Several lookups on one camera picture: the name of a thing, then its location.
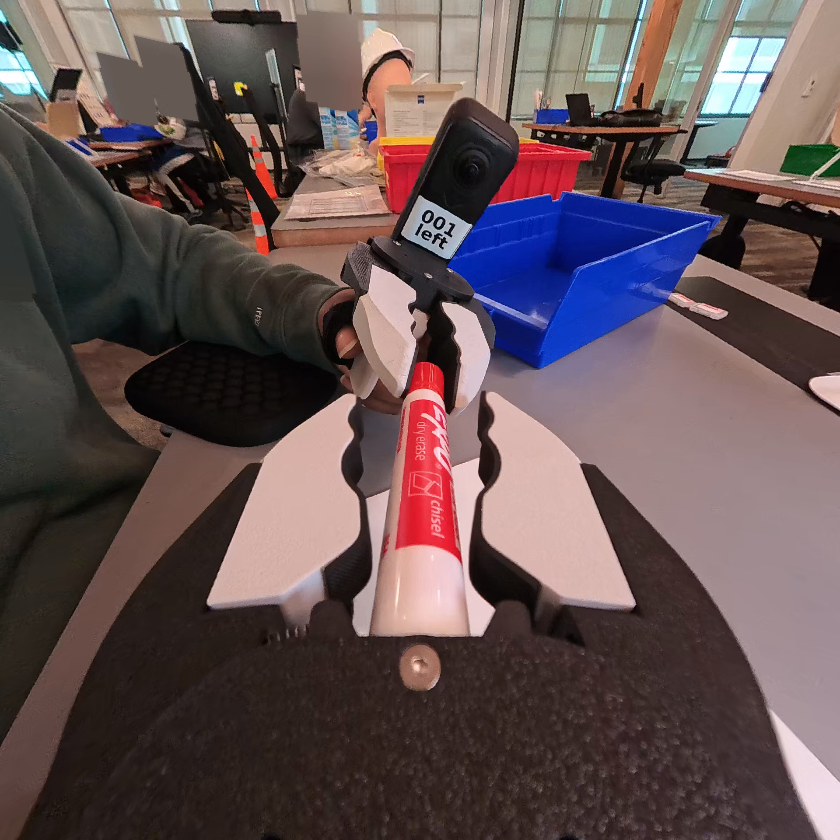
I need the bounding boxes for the wooden pillar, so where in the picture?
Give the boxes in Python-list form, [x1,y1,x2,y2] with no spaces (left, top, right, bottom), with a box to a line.
[609,0,685,198]

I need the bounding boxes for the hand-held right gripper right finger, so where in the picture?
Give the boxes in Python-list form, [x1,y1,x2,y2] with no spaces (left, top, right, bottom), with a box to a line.
[468,392,637,626]

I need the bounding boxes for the red marker cap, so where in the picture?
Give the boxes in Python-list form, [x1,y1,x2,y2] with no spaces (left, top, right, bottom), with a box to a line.
[407,362,448,403]

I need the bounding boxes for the black office chair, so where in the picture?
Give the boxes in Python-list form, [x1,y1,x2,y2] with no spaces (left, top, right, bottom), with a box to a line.
[620,139,688,199]

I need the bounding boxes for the white cardboard box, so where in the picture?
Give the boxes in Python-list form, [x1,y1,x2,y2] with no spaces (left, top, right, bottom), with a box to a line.
[384,82,465,140]

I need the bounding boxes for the white whiteboard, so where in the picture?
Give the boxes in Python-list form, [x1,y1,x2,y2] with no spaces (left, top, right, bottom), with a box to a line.
[354,459,840,840]

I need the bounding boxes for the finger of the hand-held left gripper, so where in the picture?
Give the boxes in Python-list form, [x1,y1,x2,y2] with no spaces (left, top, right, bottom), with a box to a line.
[433,302,494,416]
[352,264,429,400]

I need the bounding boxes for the blue plastic bin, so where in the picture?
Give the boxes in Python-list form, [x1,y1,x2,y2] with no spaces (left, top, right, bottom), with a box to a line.
[449,192,723,370]

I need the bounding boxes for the red dry erase marker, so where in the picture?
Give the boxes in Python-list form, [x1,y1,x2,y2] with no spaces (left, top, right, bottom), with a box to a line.
[369,394,471,637]

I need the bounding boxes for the white paper sheets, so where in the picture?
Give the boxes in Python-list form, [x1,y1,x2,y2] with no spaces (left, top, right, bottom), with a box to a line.
[283,185,392,221]

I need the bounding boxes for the green plastic bin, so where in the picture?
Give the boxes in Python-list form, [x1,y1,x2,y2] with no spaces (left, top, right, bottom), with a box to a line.
[780,143,840,179]

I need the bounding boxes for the black display screen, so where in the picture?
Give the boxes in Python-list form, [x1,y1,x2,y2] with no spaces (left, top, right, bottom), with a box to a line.
[185,10,304,118]

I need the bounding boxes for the wooden background desk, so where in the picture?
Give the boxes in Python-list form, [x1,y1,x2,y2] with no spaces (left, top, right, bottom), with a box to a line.
[270,172,403,249]
[684,167,840,299]
[523,121,688,199]

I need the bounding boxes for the orange traffic cone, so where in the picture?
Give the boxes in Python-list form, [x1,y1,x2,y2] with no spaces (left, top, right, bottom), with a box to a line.
[244,189,272,257]
[249,136,280,200]

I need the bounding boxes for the pile of clear plastic bags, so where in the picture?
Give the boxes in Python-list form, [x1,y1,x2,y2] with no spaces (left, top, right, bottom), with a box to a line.
[305,147,386,189]

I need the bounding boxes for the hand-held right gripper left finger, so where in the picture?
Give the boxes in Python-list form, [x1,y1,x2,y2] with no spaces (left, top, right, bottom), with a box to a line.
[206,394,375,624]

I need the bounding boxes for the yellow plastic bin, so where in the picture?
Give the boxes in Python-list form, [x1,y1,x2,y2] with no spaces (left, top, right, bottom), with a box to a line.
[378,136,540,151]

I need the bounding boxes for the red plastic bin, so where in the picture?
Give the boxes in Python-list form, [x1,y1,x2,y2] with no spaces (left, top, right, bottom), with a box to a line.
[379,138,593,215]

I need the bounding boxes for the person's left hand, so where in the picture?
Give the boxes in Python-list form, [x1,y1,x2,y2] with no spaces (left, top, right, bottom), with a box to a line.
[318,303,406,416]

